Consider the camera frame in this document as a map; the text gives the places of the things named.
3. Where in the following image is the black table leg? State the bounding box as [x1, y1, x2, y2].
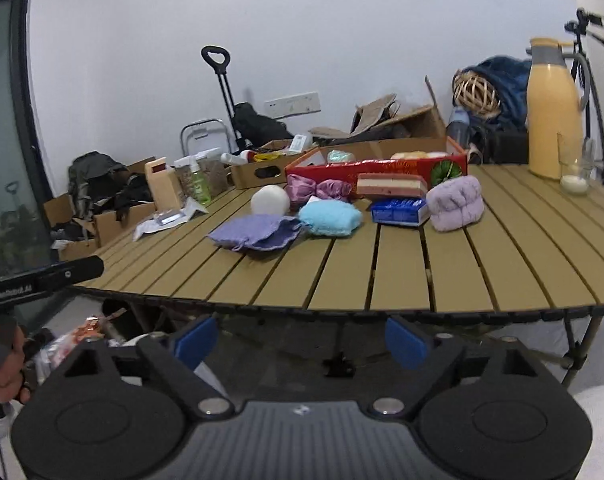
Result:
[562, 310, 604, 389]

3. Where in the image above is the black case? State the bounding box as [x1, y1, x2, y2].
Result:
[474, 127, 530, 165]

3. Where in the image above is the red and yellow scouring sponge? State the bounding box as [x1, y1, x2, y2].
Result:
[356, 172, 429, 200]

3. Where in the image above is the black trolley handle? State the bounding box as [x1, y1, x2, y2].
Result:
[201, 46, 249, 155]

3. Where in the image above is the yellow thermos jug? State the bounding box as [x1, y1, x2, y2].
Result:
[526, 37, 593, 181]

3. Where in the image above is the white folding stool frame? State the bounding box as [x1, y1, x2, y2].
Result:
[180, 118, 229, 160]

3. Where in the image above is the clear plastic package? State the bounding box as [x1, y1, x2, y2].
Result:
[133, 197, 211, 241]

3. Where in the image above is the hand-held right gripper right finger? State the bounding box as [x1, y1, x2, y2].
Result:
[372, 314, 552, 421]

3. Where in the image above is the person's left hand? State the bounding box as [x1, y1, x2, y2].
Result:
[0, 326, 33, 406]

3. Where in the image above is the blue water bottle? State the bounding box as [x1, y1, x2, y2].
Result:
[449, 107, 472, 147]

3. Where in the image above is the purple knitted cloth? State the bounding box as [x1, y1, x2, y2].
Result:
[207, 214, 305, 252]

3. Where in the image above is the white foam ball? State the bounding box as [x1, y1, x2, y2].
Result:
[251, 185, 291, 217]

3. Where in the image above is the low cardboard box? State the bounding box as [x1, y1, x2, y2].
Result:
[43, 192, 159, 262]

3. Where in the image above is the white wall socket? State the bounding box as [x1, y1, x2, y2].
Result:
[264, 92, 321, 115]

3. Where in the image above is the dark blue blanket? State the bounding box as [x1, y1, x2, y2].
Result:
[462, 56, 533, 129]

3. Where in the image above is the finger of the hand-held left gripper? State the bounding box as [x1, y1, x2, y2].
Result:
[0, 255, 106, 311]

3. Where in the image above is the green spray bottle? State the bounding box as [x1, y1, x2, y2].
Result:
[184, 152, 213, 206]

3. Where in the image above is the blue tissue packet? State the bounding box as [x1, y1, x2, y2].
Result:
[371, 197, 431, 226]

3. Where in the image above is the dark green backpack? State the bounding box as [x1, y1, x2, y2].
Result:
[68, 151, 155, 222]

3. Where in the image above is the light blue fluffy pad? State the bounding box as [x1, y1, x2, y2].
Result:
[298, 199, 364, 237]

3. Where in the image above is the brown cardboard box with cutout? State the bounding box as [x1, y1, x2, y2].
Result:
[229, 139, 323, 190]

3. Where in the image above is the black trolley bag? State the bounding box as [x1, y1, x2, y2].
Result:
[232, 102, 293, 149]

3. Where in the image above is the glass door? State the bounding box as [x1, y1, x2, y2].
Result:
[0, 0, 59, 282]

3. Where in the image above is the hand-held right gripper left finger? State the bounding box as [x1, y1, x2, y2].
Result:
[52, 314, 233, 422]

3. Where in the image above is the glass candle jar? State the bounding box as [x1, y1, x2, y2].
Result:
[556, 132, 597, 196]

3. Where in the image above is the clear plastic grain jar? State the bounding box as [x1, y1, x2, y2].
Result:
[174, 147, 231, 200]

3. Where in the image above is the open brown cardboard box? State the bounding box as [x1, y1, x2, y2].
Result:
[307, 76, 449, 145]

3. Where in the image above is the purple satin scrunchie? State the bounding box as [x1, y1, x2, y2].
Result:
[287, 174, 353, 207]

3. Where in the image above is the red cardboard box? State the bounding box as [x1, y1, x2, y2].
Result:
[284, 151, 468, 199]

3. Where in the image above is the black tripod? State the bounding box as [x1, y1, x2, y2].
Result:
[564, 7, 604, 171]

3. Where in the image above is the wicker ball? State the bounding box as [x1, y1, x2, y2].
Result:
[453, 71, 503, 121]

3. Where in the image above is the lavender fluffy towel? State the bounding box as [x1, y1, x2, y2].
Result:
[426, 176, 485, 233]

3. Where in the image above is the orange snack wrapper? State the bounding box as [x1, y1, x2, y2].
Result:
[71, 310, 129, 343]

